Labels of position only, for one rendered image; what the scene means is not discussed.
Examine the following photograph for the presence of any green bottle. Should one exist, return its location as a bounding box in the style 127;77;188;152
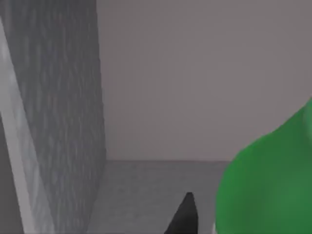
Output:
215;97;312;234

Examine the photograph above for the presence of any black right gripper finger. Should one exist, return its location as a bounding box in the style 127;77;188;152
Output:
163;192;199;234

